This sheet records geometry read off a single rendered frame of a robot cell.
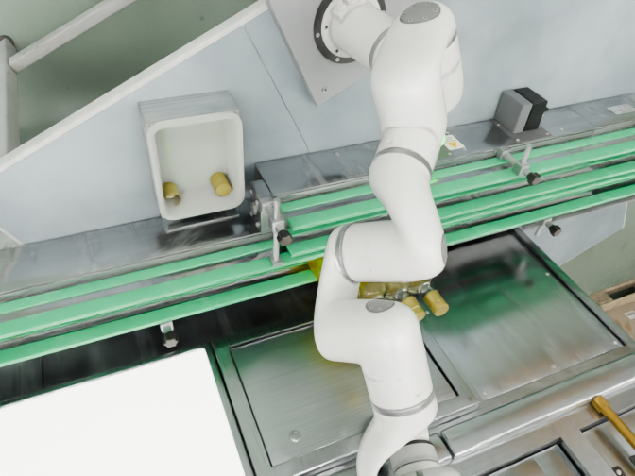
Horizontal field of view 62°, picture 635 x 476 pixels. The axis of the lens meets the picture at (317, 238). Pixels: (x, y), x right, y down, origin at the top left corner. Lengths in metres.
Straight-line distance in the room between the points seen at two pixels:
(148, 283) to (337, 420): 0.46
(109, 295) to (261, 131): 0.45
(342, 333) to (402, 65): 0.35
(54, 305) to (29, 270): 0.09
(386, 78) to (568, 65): 0.91
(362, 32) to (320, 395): 0.69
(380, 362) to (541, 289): 0.89
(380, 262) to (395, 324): 0.09
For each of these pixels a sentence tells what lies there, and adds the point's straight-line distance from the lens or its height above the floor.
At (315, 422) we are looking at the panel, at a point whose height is 1.24.
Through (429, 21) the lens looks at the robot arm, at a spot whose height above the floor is 1.07.
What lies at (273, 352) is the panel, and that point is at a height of 1.05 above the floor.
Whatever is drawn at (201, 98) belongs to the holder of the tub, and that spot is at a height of 0.77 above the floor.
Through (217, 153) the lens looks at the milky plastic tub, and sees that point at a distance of 1.13.
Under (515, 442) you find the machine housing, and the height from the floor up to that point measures 1.41.
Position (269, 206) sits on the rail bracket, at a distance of 1.06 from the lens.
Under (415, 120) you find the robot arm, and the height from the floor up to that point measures 1.17.
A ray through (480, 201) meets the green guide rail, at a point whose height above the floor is 0.95.
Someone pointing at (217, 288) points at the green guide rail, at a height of 0.92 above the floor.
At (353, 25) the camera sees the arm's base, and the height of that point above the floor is 0.86.
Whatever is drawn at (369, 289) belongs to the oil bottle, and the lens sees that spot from 1.10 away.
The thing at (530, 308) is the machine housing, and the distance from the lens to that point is 1.44.
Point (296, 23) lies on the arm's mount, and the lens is 1.04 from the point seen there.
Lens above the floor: 1.69
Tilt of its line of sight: 41 degrees down
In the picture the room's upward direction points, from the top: 149 degrees clockwise
